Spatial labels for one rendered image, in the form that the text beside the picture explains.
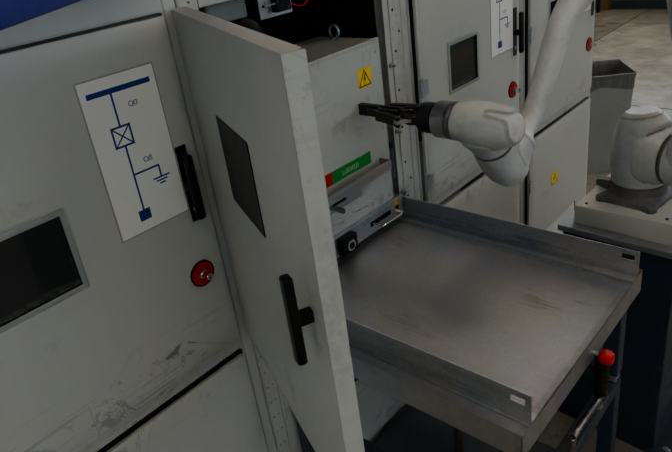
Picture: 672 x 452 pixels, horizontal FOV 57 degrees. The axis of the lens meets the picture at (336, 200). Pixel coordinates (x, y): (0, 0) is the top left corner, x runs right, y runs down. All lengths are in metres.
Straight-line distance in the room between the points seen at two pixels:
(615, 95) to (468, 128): 2.71
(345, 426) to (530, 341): 0.58
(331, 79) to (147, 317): 0.71
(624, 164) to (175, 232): 1.28
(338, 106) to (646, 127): 0.86
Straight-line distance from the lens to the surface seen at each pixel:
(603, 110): 4.08
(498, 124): 1.38
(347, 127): 1.62
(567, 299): 1.52
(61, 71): 1.13
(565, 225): 2.02
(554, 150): 2.78
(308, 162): 0.71
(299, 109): 0.69
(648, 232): 1.96
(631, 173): 1.96
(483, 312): 1.46
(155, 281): 1.29
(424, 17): 1.83
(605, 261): 1.63
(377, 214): 1.77
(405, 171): 1.86
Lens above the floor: 1.71
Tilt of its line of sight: 25 degrees down
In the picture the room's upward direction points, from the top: 8 degrees counter-clockwise
